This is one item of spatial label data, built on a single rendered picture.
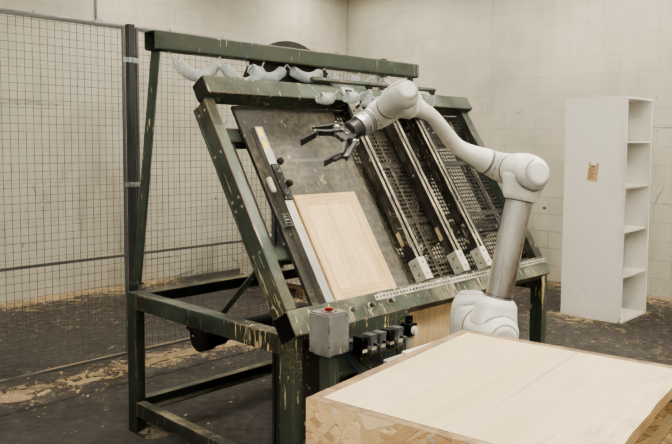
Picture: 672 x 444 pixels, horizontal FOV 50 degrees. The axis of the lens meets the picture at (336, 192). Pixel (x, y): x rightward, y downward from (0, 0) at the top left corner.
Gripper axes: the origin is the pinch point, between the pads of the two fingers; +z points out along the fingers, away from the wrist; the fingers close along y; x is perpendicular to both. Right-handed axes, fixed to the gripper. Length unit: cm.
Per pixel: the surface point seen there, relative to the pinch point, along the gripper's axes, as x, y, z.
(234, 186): 61, -54, 5
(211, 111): 46, -88, -7
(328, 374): 87, 36, 23
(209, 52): 61, -145, -40
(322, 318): 69, 23, 15
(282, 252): 85, -25, 1
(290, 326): 83, 10, 23
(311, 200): 86, -42, -30
